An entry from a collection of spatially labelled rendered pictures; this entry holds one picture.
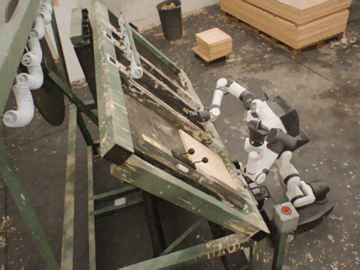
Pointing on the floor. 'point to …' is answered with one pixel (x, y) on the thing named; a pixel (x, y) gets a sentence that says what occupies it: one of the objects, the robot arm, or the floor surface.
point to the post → (279, 250)
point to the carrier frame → (219, 248)
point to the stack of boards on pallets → (290, 20)
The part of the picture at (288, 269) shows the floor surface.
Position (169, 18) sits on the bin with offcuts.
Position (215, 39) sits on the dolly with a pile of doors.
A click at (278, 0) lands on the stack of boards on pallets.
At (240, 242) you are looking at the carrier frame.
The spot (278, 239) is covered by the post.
